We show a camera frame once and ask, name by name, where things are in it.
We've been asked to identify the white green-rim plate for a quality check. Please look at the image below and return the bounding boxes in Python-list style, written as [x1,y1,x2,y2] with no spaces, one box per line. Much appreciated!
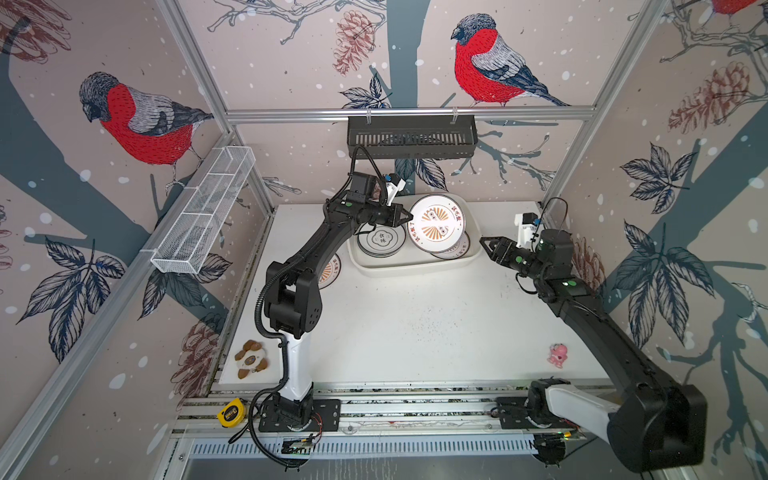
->
[357,225,406,258]

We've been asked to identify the orange sunburst plate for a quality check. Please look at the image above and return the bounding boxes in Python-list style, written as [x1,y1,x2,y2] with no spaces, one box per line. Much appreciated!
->
[432,232,471,260]
[406,194,466,253]
[318,254,342,289]

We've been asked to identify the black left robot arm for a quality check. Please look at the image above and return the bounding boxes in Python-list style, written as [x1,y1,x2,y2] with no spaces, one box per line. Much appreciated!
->
[254,194,413,429]

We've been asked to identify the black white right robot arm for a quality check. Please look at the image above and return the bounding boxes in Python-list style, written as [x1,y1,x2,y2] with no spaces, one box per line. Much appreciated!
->
[480,229,707,473]

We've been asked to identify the white plastic bin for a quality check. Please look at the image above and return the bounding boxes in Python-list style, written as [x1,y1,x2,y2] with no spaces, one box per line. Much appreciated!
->
[346,193,481,278]

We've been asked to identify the pink small toy figure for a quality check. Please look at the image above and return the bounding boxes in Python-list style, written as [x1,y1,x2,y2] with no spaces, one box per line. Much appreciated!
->
[547,343,568,369]

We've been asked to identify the brown small object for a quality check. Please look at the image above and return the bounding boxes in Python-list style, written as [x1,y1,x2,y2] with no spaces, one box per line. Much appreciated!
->
[234,340,269,379]

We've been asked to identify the small circuit board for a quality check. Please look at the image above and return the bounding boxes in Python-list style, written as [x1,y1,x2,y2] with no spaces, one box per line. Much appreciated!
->
[280,438,315,457]

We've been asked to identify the yellow tape measure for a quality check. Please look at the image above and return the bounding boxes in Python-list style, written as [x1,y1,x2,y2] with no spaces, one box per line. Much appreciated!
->
[217,398,247,428]

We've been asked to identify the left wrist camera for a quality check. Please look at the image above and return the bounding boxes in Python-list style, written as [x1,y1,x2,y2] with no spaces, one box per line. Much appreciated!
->
[385,173,406,206]

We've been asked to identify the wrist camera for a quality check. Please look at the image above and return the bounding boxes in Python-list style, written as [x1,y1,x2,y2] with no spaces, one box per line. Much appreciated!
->
[514,212,540,249]
[385,173,406,206]

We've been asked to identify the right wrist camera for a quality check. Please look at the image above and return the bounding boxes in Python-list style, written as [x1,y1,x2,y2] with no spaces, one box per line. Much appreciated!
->
[514,212,540,249]

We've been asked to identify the black hanging wire shelf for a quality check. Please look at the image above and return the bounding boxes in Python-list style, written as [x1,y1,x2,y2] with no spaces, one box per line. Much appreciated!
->
[347,115,478,160]

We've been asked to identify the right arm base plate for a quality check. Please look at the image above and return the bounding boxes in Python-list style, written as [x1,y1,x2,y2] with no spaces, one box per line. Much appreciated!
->
[492,396,567,430]

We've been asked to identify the black corrugated cable hose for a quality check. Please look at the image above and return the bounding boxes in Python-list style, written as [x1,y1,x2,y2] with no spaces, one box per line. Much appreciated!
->
[247,269,304,469]

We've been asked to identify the white wire mesh basket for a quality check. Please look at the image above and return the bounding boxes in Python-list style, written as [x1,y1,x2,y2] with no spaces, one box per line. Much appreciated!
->
[151,146,255,274]

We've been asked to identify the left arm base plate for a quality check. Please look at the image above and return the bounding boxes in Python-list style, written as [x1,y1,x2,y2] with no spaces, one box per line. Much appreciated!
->
[258,396,341,433]

